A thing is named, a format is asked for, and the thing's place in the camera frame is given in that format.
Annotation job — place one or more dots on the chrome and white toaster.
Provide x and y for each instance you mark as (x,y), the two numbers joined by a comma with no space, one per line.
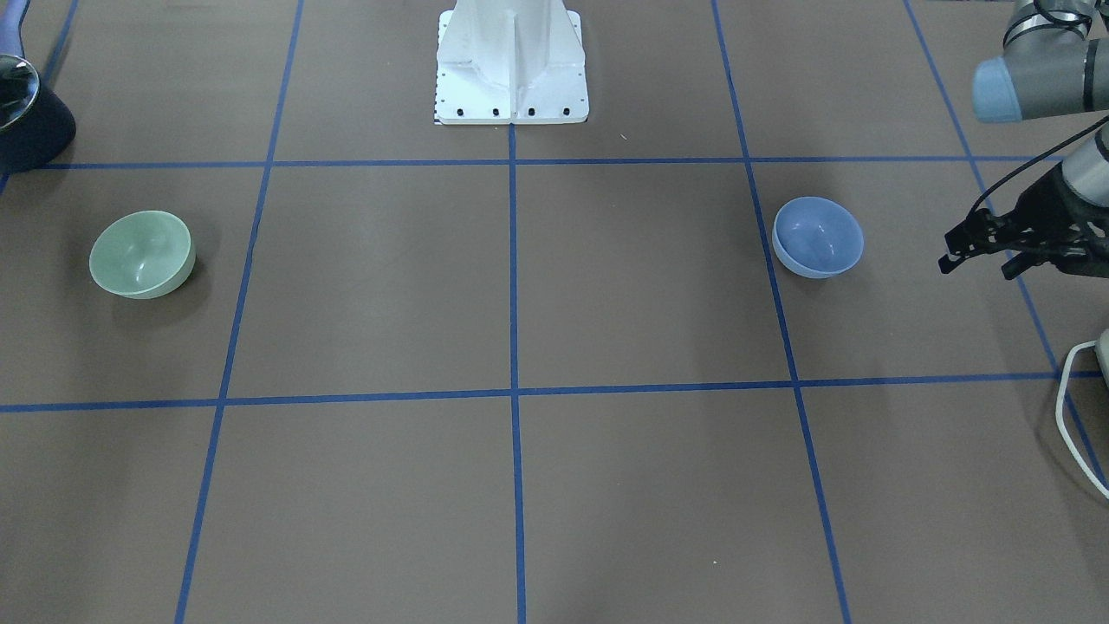
(1101,351)

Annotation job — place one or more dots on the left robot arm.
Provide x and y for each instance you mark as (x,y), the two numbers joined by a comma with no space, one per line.
(1050,66)

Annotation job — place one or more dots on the dark blue saucepan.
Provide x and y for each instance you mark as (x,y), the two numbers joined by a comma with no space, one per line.
(36,125)

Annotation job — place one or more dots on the green bowl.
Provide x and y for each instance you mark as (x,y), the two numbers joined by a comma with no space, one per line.
(143,256)

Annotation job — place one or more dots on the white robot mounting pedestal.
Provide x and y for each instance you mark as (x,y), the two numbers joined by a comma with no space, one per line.
(510,62)

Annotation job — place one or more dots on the blue bowl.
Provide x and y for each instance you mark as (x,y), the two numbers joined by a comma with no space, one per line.
(817,238)

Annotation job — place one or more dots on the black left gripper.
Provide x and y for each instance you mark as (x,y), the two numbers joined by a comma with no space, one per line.
(1053,211)

